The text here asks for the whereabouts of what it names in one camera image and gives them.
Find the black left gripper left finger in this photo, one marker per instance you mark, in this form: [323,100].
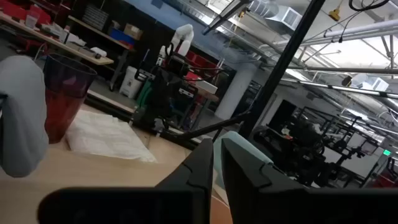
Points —
[202,174]

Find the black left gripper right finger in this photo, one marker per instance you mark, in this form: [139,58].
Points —
[245,180]

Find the orange translucent tumbler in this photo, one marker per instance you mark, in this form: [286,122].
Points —
[66,102]

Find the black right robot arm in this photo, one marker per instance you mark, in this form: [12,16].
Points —
[164,93]

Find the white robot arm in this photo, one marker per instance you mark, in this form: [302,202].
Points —
[183,35]

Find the white column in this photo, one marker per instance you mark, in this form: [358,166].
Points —
[236,90]

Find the white plaid cloth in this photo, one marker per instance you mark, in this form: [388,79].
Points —
[105,137]

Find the white waste bin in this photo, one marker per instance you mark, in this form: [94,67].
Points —
[130,82]

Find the green exit sign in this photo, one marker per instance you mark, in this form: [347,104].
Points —
[387,152]

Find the cardboard box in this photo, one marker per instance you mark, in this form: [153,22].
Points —
[133,31]

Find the blue storage bin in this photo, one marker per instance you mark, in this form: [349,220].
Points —
[121,36]

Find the grey ceiling pipe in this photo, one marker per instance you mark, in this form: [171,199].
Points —
[357,32]

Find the yellow hanging plug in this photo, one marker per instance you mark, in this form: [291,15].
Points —
[335,14]

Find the grey cloth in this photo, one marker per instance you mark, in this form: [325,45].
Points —
[21,118]

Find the wooden workbench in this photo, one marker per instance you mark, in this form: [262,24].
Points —
[62,46]

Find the black table rail frame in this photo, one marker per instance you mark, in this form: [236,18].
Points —
[109,104]

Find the black rig upright post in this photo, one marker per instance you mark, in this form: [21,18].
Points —
[279,68]

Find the white air duct vent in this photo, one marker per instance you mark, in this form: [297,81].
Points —
[286,15]

